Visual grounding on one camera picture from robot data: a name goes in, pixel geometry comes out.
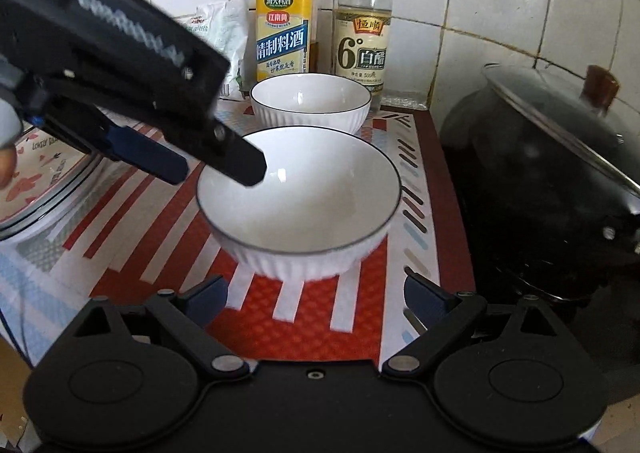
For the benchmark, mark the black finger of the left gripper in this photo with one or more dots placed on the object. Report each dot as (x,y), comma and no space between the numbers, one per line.
(219,147)

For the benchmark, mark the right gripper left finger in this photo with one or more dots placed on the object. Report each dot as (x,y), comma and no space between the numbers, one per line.
(184,318)

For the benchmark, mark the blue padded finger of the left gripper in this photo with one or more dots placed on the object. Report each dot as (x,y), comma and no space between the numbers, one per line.
(127,145)

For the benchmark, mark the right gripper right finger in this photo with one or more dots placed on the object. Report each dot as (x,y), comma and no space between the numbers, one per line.
(447,320)

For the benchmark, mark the pink rabbit pattern plate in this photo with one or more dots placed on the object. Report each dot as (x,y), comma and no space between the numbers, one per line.
(45,168)

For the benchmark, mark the white ribbed bowl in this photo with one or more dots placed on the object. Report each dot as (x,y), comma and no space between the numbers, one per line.
(316,100)
(327,202)

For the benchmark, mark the large white sun plate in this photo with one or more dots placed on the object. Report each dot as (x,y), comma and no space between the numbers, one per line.
(53,211)

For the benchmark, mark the person's left hand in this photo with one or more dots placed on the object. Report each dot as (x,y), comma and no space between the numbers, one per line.
(10,129)

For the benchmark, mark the striped red blue table mat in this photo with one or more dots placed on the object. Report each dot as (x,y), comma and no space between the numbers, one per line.
(133,235)

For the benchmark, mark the white plastic seasoning bag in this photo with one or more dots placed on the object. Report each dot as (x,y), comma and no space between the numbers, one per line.
(223,25)

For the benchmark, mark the cooking wine bottle yellow label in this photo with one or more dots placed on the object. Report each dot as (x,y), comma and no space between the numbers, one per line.
(286,34)

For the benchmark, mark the black wok with glass lid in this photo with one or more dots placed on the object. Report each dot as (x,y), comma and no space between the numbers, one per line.
(547,181)

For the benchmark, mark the white vinegar bottle yellow cap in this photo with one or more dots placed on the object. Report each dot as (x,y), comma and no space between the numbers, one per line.
(361,36)

